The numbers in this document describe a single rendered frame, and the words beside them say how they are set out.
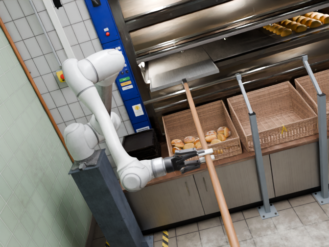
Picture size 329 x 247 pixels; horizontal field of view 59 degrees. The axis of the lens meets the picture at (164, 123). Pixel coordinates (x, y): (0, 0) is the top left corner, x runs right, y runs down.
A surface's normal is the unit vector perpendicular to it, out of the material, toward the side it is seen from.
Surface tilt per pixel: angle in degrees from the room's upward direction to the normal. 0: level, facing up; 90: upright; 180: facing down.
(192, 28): 70
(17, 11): 90
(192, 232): 0
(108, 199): 90
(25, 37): 90
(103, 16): 90
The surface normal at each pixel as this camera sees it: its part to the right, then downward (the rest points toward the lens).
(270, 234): -0.28, -0.85
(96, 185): -0.02, 0.47
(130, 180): 0.00, 0.15
